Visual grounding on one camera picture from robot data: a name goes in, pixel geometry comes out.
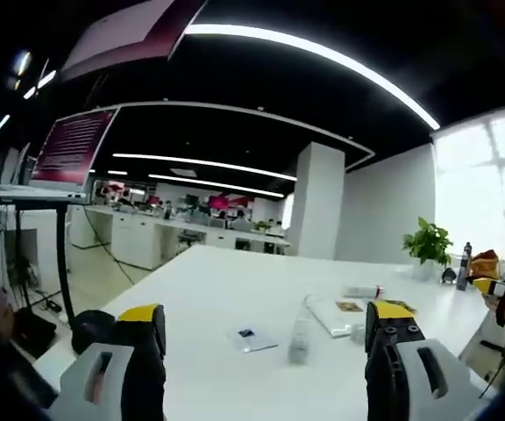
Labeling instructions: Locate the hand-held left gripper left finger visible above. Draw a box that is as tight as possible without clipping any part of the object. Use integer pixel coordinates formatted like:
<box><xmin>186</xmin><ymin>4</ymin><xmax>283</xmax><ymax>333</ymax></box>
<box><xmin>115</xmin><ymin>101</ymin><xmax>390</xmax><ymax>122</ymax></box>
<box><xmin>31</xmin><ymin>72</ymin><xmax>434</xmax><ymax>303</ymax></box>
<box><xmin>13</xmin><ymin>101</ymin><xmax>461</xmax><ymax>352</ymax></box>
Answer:
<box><xmin>44</xmin><ymin>302</ymin><xmax>168</xmax><ymax>421</ymax></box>

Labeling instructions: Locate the black floor cable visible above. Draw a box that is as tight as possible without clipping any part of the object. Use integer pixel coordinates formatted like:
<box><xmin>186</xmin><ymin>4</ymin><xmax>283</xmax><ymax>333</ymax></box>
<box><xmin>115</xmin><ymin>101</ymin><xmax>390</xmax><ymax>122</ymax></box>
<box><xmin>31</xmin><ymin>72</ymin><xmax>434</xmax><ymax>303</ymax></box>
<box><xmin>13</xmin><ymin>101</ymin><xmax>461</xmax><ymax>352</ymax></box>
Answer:
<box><xmin>82</xmin><ymin>205</ymin><xmax>136</xmax><ymax>285</ymax></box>

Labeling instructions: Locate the floor power strip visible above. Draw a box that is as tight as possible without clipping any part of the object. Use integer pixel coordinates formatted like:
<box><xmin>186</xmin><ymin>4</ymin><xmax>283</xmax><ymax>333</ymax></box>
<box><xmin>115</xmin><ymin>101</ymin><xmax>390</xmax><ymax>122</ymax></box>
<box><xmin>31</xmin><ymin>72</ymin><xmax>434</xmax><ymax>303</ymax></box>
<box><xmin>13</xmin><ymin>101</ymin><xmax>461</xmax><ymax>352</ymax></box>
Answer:
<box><xmin>37</xmin><ymin>294</ymin><xmax>66</xmax><ymax>315</ymax></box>

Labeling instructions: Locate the white square pillar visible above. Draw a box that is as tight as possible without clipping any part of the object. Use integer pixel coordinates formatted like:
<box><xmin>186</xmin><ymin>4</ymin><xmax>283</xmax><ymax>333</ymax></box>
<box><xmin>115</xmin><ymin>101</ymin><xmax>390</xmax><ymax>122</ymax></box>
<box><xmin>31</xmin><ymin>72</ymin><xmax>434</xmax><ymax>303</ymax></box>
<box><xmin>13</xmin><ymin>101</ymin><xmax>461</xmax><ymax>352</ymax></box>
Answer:
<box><xmin>286</xmin><ymin>140</ymin><xmax>346</xmax><ymax>260</ymax></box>

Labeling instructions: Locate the clear skincare bottle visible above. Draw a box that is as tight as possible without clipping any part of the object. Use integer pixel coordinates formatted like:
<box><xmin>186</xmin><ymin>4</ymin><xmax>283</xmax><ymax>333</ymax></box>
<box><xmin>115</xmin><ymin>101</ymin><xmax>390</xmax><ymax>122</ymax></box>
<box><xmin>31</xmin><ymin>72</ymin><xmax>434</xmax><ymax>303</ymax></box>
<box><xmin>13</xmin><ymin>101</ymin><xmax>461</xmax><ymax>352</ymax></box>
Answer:
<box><xmin>288</xmin><ymin>302</ymin><xmax>314</xmax><ymax>366</ymax></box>

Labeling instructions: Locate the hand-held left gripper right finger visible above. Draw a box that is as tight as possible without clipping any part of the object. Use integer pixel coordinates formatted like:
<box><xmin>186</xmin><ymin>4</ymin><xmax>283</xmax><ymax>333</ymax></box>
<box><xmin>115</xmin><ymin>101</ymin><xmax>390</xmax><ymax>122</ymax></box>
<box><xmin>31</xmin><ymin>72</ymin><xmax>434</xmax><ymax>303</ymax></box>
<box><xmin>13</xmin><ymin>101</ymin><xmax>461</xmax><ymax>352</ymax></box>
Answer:
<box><xmin>364</xmin><ymin>299</ymin><xmax>495</xmax><ymax>421</ymax></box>

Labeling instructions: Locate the dark spray bottle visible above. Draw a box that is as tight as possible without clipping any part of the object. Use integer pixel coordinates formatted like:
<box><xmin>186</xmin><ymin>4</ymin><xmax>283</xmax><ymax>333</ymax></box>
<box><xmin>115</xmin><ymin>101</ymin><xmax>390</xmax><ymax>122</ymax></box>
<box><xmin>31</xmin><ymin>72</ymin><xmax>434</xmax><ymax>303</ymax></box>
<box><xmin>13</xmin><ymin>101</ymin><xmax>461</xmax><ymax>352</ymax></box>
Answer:
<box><xmin>455</xmin><ymin>240</ymin><xmax>473</xmax><ymax>291</ymax></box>

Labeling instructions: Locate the white office counter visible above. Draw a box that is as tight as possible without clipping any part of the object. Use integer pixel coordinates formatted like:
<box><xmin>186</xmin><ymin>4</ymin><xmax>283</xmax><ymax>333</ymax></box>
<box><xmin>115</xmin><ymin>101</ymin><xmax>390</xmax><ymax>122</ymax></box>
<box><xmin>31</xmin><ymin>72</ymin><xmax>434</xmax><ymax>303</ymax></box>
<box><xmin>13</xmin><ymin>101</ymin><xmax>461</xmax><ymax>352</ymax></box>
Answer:
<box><xmin>68</xmin><ymin>204</ymin><xmax>293</xmax><ymax>271</ymax></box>

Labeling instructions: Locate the bright window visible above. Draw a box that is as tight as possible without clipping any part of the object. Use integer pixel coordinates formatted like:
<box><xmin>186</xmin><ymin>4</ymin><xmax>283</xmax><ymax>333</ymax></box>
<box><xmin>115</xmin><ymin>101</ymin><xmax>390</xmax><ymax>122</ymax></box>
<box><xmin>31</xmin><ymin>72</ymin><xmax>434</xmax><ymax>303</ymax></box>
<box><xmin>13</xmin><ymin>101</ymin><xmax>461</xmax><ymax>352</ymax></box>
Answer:
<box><xmin>430</xmin><ymin>104</ymin><xmax>505</xmax><ymax>267</ymax></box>

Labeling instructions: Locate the orange snack bag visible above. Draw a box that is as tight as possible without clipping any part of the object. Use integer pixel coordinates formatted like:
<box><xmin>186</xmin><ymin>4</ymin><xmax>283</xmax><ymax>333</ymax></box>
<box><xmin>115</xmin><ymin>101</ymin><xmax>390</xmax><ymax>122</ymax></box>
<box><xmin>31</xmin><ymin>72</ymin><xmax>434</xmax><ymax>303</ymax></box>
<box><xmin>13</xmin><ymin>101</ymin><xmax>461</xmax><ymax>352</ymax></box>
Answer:
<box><xmin>471</xmin><ymin>248</ymin><xmax>500</xmax><ymax>278</ymax></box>

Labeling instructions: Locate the long white skincare box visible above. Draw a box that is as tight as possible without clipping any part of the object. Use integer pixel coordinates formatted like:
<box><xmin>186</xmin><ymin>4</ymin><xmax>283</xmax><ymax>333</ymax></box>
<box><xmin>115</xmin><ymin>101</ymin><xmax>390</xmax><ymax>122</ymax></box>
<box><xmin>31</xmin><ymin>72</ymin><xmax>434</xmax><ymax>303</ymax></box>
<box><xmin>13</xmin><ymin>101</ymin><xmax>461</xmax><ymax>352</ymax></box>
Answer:
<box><xmin>303</xmin><ymin>293</ymin><xmax>366</xmax><ymax>339</ymax></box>

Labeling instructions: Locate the white skincare sachet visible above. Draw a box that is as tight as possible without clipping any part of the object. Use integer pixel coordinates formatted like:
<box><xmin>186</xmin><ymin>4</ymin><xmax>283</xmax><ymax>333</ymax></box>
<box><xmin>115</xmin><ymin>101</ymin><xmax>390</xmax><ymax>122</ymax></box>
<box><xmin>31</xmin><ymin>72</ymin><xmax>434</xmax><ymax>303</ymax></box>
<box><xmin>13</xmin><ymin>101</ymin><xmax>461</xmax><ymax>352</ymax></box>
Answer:
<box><xmin>227</xmin><ymin>326</ymin><xmax>279</xmax><ymax>354</ymax></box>

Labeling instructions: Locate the long ceiling light strip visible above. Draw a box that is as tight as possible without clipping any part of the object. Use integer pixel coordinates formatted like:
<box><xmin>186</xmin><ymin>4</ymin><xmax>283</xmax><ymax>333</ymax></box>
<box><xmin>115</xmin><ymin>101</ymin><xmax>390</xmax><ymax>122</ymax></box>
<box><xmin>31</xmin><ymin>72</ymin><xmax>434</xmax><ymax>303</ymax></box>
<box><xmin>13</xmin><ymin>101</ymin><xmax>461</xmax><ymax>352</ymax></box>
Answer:
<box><xmin>183</xmin><ymin>23</ymin><xmax>442</xmax><ymax>131</ymax></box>

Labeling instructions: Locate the short ceiling light strip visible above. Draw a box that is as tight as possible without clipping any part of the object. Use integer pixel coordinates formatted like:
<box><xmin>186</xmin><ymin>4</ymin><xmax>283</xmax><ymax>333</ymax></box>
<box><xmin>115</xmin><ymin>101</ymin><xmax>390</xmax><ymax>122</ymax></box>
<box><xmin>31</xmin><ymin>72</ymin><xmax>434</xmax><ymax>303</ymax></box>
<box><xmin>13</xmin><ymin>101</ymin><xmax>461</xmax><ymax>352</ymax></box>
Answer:
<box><xmin>111</xmin><ymin>152</ymin><xmax>298</xmax><ymax>182</ymax></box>
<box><xmin>146</xmin><ymin>173</ymin><xmax>287</xmax><ymax>197</ymax></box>

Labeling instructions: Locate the black laptop stand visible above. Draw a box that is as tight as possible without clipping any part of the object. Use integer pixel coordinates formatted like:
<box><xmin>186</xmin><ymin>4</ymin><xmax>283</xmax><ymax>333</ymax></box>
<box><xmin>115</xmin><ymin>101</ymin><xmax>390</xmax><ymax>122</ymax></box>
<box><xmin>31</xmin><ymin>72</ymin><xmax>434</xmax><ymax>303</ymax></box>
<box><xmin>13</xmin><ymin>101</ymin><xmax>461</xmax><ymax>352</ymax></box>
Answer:
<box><xmin>13</xmin><ymin>202</ymin><xmax>88</xmax><ymax>347</ymax></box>

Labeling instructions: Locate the hanging ceiling screen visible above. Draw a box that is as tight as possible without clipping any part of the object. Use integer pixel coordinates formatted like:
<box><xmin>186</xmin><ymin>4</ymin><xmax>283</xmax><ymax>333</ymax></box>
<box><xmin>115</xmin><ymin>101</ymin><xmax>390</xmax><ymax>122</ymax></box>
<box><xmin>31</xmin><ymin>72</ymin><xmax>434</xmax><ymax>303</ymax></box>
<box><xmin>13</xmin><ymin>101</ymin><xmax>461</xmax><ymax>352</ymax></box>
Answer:
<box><xmin>59</xmin><ymin>0</ymin><xmax>210</xmax><ymax>83</ymax></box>

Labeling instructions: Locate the open laptop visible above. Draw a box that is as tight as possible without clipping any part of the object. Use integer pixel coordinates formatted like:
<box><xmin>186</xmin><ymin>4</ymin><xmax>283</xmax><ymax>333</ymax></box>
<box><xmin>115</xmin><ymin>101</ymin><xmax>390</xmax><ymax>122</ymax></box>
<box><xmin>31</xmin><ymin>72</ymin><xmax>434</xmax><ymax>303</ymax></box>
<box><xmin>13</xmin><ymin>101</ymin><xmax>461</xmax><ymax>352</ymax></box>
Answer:
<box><xmin>0</xmin><ymin>108</ymin><xmax>120</xmax><ymax>207</ymax></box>

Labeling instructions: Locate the green potted plant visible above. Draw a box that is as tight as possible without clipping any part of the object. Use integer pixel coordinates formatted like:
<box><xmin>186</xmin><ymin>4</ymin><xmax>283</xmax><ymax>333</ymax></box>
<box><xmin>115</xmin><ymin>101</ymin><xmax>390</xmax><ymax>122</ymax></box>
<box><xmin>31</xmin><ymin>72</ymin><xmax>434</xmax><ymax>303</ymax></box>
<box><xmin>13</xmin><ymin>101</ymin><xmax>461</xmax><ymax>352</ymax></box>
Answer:
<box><xmin>402</xmin><ymin>216</ymin><xmax>454</xmax><ymax>282</ymax></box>

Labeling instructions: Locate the black round stool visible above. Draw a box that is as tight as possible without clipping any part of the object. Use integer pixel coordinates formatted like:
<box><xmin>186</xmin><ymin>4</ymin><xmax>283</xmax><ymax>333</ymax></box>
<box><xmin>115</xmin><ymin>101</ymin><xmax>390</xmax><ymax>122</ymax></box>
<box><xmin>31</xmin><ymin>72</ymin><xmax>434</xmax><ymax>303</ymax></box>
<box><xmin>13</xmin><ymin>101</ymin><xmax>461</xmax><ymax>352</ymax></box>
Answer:
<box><xmin>71</xmin><ymin>309</ymin><xmax>118</xmax><ymax>355</ymax></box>

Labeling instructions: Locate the white skincare tube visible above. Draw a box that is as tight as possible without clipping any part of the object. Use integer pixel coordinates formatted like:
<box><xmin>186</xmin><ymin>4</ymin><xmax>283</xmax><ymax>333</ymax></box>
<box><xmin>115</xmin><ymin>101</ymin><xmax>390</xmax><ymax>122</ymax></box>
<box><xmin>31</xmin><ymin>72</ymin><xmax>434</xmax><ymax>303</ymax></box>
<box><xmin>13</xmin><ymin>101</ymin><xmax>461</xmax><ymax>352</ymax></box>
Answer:
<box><xmin>343</xmin><ymin>284</ymin><xmax>388</xmax><ymax>299</ymax></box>

